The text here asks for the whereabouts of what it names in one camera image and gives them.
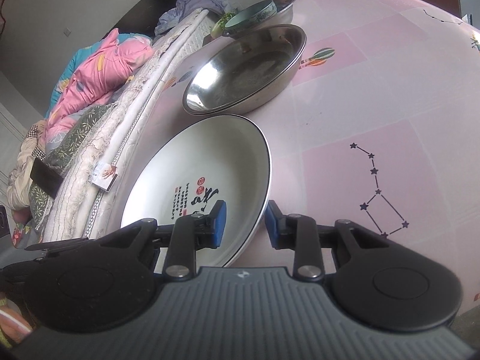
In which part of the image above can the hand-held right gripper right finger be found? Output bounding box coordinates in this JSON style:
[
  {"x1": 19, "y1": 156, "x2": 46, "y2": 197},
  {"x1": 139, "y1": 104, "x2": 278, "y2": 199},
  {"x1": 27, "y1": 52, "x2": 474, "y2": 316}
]
[{"x1": 264, "y1": 199, "x2": 394, "y2": 280}]

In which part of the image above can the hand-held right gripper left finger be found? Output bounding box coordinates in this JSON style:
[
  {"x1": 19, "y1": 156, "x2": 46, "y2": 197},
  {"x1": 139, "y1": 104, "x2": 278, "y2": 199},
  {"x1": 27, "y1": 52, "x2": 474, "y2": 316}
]
[{"x1": 103, "y1": 200, "x2": 228, "y2": 280}]

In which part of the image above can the white printed ceramic plate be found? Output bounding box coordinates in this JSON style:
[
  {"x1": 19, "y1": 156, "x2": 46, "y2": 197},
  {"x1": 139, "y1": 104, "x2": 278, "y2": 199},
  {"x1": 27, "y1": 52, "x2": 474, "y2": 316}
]
[{"x1": 120, "y1": 114, "x2": 271, "y2": 268}]

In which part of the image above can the stainless steel plate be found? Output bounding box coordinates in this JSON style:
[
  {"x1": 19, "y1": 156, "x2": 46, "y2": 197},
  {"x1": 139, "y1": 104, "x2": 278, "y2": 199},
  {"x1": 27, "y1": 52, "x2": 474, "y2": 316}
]
[
  {"x1": 182, "y1": 23, "x2": 307, "y2": 110},
  {"x1": 184, "y1": 47, "x2": 305, "y2": 116}
]

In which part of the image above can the green ceramic bowl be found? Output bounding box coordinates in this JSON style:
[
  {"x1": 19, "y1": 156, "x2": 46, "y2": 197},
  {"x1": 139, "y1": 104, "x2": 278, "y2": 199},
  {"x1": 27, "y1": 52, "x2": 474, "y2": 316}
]
[{"x1": 225, "y1": 0, "x2": 277, "y2": 32}]

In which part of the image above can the stainless steel bowl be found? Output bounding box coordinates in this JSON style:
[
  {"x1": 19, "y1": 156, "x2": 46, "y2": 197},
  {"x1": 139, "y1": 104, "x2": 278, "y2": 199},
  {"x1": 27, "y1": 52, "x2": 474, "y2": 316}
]
[{"x1": 224, "y1": 0, "x2": 296, "y2": 39}]

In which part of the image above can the small card packet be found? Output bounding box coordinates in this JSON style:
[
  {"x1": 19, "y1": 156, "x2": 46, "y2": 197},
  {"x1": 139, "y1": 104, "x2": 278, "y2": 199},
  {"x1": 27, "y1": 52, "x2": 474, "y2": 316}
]
[{"x1": 91, "y1": 160, "x2": 119, "y2": 193}]

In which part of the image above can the white mattress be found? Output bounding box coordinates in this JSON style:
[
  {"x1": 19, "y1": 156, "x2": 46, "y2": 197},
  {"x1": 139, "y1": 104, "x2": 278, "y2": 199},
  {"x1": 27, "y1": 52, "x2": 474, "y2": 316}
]
[{"x1": 40, "y1": 8, "x2": 226, "y2": 241}]

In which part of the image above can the pink patterned tablecloth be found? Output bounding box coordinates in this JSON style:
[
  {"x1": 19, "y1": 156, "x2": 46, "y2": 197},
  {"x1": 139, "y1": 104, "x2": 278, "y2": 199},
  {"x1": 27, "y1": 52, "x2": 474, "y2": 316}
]
[{"x1": 133, "y1": 0, "x2": 480, "y2": 314}]

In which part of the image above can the green floral pillow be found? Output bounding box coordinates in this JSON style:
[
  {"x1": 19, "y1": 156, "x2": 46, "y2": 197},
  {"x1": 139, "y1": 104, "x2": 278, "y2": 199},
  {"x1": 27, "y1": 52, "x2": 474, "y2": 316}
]
[{"x1": 28, "y1": 104, "x2": 118, "y2": 230}]

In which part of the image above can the black phone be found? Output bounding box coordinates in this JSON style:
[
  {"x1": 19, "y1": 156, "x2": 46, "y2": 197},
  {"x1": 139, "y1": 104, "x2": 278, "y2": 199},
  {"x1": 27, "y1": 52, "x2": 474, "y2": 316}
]
[{"x1": 29, "y1": 157, "x2": 64, "y2": 198}]

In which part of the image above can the pink floral quilt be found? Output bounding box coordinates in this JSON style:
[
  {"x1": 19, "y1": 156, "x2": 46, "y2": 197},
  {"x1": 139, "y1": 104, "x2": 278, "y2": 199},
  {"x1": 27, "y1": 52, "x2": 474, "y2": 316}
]
[{"x1": 45, "y1": 29, "x2": 155, "y2": 130}]

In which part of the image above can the beige cloth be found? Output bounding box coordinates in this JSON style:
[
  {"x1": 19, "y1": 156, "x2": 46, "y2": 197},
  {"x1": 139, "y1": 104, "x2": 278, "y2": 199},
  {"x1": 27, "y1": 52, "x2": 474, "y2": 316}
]
[{"x1": 7, "y1": 135, "x2": 50, "y2": 211}]

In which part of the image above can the napa cabbage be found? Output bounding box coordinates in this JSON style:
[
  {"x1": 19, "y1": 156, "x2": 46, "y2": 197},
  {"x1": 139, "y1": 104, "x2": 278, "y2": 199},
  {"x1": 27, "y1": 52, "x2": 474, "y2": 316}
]
[{"x1": 210, "y1": 12, "x2": 236, "y2": 40}]

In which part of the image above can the black white checkered cloth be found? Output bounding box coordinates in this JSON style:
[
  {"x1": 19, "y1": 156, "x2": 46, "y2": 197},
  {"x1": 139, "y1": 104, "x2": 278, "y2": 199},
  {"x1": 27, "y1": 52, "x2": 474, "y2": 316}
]
[{"x1": 24, "y1": 123, "x2": 41, "y2": 155}]

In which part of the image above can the lavender puffer jacket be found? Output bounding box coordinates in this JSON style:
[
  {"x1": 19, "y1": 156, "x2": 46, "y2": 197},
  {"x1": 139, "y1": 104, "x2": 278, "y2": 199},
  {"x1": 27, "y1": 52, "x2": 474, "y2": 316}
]
[{"x1": 155, "y1": 0, "x2": 241, "y2": 35}]

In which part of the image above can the black headboard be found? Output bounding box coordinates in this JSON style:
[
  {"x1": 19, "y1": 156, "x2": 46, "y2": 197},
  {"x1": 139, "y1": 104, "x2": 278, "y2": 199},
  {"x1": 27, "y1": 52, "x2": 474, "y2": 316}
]
[{"x1": 100, "y1": 0, "x2": 206, "y2": 43}]

